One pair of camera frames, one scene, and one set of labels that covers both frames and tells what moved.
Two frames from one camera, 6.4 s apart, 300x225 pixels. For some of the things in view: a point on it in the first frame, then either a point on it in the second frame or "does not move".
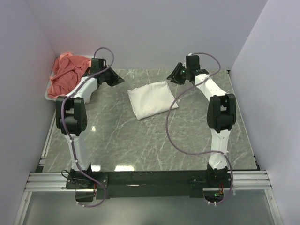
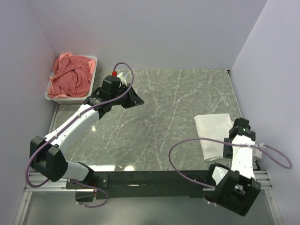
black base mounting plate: [101, 184] does not move
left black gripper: [116, 79] → [133, 99]
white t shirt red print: [152, 99] → [215, 126]
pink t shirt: [68, 70] does not move
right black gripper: [173, 77] → [227, 153]
